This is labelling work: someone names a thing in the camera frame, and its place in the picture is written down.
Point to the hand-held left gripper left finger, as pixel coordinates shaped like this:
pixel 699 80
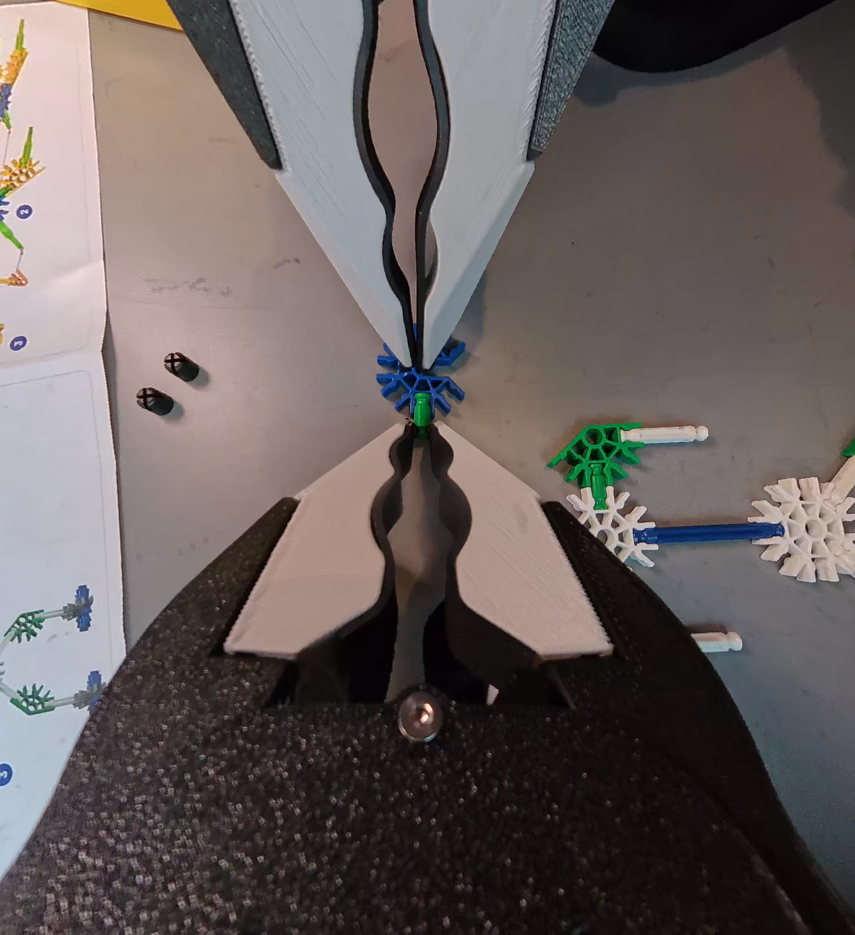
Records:
pixel 310 577

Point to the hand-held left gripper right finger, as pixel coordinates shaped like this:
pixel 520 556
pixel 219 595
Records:
pixel 530 577

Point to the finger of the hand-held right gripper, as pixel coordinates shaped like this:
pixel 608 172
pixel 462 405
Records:
pixel 493 109
pixel 310 109

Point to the yellow plastic bin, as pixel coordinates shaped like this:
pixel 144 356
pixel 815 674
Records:
pixel 128 11

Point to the white green blue toy assembly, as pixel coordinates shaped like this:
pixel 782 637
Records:
pixel 698 532

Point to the green short toy rod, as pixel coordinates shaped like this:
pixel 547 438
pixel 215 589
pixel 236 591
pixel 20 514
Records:
pixel 421 413

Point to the blue toy connector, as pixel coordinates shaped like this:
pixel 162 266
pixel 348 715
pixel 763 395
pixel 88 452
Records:
pixel 405 380

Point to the small black toy connector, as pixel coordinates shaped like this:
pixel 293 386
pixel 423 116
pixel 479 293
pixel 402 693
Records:
pixel 154 402
pixel 181 367

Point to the folded paper instruction sheet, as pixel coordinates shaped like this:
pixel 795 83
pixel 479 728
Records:
pixel 33 475

